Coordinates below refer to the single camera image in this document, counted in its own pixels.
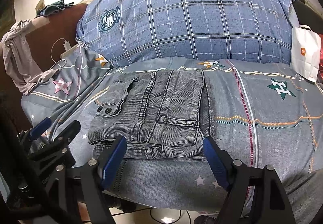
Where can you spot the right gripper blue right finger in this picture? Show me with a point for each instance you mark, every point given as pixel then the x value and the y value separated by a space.
pixel 254 195

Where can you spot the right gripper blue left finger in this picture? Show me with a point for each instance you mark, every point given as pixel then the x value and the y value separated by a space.
pixel 97 175

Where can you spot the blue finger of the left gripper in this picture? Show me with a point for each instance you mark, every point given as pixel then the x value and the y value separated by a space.
pixel 63 140
pixel 35 132

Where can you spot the grey denim pants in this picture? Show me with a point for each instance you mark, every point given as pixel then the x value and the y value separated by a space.
pixel 162 114

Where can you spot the pink grey garment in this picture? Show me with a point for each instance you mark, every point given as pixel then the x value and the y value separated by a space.
pixel 18 61

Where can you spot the grey patterned bed sheet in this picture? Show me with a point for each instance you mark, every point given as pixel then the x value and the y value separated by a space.
pixel 260 113

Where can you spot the brown wooden headboard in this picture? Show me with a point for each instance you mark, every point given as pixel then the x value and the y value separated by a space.
pixel 46 30

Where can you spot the dark teal cloth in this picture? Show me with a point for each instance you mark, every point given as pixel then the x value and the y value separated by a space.
pixel 53 8

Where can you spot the white paper shopping bag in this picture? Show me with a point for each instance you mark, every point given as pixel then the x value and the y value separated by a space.
pixel 305 52

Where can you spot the blue plaid pillow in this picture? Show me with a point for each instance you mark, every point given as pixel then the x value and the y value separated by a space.
pixel 128 31

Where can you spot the white charger with cable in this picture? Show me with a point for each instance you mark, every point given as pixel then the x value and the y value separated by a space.
pixel 68 50

